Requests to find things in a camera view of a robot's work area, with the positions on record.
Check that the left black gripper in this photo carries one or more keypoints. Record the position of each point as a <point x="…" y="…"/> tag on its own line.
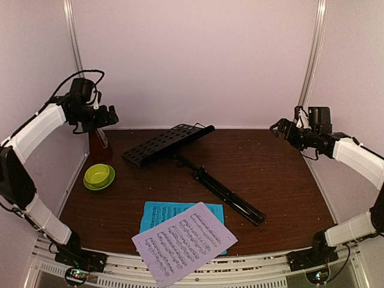
<point x="104" y="120"/>

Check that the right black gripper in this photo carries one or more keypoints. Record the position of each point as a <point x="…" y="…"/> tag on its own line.
<point x="288" y="136"/>

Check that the black music stand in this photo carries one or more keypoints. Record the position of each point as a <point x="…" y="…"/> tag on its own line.
<point x="168" y="144"/>

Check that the lilac sheet music page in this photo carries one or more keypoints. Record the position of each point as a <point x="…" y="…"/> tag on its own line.
<point x="181" y="245"/>

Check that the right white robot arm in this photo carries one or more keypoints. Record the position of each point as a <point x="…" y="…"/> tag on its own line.
<point x="312" y="128"/>

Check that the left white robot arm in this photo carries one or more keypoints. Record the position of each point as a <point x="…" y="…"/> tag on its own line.
<point x="79" y="107"/>

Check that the brown wooden metronome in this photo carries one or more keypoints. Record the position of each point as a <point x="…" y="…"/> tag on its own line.
<point x="99" y="147"/>

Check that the green bowl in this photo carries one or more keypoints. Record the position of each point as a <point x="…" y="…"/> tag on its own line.
<point x="99" y="176"/>

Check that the blue sheet music page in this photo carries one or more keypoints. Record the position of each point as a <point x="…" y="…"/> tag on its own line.
<point x="155" y="213"/>

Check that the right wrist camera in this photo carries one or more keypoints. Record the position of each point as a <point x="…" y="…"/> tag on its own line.
<point x="301" y="118"/>

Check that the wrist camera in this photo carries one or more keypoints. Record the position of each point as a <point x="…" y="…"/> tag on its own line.
<point x="301" y="118"/>
<point x="95" y="102"/>

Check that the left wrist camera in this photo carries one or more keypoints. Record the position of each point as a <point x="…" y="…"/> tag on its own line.
<point x="95" y="102"/>

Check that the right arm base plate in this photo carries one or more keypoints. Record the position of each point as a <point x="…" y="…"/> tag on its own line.
<point x="305" y="259"/>

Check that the aluminium front rail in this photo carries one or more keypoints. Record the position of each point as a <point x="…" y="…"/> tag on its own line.
<point x="258" y="270"/>

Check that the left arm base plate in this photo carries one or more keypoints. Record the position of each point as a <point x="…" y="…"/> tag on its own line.
<point x="87" y="260"/>

